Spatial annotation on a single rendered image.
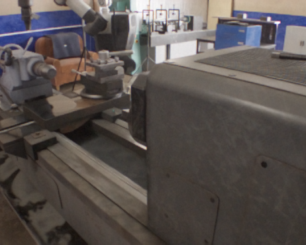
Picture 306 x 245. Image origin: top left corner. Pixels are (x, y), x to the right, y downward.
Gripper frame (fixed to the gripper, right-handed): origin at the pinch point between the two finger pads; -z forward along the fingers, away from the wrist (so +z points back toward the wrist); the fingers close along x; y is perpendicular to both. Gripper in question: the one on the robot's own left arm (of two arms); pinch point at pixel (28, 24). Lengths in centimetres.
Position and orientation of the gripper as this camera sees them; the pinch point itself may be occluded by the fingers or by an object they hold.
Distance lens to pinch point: 183.3
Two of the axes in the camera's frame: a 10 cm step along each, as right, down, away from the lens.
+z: 0.0, -9.1, -4.1
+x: 2.4, 4.0, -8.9
